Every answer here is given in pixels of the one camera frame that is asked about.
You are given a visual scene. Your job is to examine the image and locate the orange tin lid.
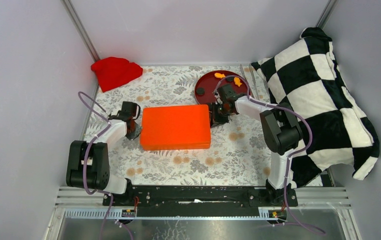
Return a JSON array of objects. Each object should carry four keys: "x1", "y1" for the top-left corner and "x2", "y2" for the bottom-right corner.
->
[{"x1": 140, "y1": 104, "x2": 211, "y2": 151}]

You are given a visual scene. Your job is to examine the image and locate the dark red round plate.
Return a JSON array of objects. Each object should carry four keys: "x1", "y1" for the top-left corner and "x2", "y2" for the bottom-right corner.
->
[{"x1": 194, "y1": 70, "x2": 252, "y2": 105}]

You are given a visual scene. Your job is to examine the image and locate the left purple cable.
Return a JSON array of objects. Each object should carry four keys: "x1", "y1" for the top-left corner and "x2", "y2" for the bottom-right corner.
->
[{"x1": 77, "y1": 91, "x2": 133, "y2": 240}]

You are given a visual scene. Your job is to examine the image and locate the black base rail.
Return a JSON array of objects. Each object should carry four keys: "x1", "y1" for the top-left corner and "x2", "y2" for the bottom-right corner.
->
[{"x1": 112, "y1": 185, "x2": 298, "y2": 217}]

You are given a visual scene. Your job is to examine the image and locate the red knit beanie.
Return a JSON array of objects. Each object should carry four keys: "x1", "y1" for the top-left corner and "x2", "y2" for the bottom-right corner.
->
[{"x1": 90, "y1": 56, "x2": 143, "y2": 93}]

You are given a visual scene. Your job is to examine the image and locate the black white checkered blanket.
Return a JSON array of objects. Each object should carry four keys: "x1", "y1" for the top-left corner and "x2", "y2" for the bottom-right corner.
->
[{"x1": 251, "y1": 27, "x2": 380, "y2": 188}]

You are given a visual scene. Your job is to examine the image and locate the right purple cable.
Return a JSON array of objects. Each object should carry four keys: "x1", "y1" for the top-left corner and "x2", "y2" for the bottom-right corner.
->
[{"x1": 212, "y1": 74, "x2": 327, "y2": 236}]

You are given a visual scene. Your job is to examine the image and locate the purple cable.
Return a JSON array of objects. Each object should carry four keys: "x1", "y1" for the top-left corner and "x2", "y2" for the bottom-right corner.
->
[
  {"x1": 212, "y1": 74, "x2": 327, "y2": 236},
  {"x1": 77, "y1": 91, "x2": 133, "y2": 240}
]

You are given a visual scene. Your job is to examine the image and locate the metal serving tongs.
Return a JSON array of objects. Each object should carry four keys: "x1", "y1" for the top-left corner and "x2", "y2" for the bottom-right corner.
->
[{"x1": 239, "y1": 64, "x2": 260, "y2": 100}]

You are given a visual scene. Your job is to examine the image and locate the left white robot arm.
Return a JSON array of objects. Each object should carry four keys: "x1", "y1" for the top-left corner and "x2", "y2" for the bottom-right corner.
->
[{"x1": 66, "y1": 101, "x2": 142, "y2": 206}]

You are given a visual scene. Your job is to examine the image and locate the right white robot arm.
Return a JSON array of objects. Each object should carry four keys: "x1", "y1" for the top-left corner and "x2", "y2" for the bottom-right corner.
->
[{"x1": 208, "y1": 84, "x2": 303, "y2": 206}]

